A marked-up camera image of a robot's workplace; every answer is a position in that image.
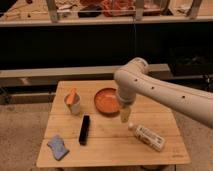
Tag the black rectangular brush block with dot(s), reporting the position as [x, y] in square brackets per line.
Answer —
[84, 130]

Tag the red cloth on shelf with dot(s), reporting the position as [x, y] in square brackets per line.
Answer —
[114, 8]

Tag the orange round bowl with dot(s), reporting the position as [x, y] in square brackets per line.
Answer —
[105, 101]

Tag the white plastic bottle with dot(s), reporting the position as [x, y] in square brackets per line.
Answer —
[147, 136]

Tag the blue sponge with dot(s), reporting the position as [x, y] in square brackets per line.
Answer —
[58, 148]

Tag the black object on shelf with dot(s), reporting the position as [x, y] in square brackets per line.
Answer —
[90, 11]

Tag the orange carrot in cup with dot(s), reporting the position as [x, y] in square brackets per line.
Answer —
[71, 96]

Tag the tan wooden end tool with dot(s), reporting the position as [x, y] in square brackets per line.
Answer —
[125, 113]

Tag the white cup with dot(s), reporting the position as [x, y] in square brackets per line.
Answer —
[75, 107]

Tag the wooden folding table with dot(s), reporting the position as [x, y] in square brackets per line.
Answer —
[109, 142]

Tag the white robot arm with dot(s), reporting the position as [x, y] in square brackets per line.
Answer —
[132, 79]

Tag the long wooden bench beam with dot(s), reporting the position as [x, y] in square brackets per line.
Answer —
[51, 76]

